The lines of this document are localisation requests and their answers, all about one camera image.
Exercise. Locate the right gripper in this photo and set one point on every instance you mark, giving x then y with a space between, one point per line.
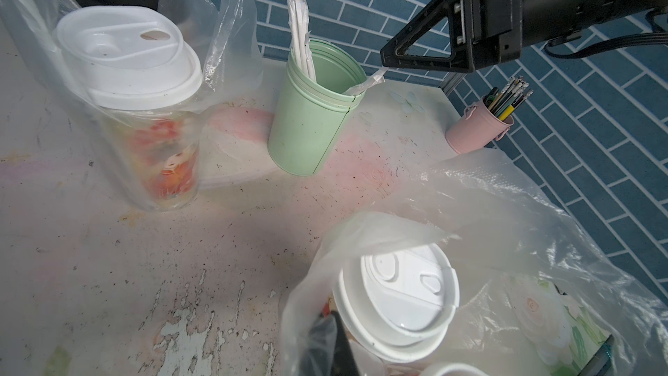
469 35

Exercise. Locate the green straw holder cup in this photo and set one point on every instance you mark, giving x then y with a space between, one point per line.
311 114

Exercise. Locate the pink pen holder cup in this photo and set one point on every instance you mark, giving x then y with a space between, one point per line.
476 129

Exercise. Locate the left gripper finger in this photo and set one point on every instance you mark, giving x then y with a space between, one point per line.
328 349

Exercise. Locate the clear plastic carrier bag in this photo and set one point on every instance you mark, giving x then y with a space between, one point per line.
223 34

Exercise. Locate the red cup white lid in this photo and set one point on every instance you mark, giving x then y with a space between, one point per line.
451 369
398 305

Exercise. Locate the orange cup white lid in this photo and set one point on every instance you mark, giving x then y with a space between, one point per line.
134 64

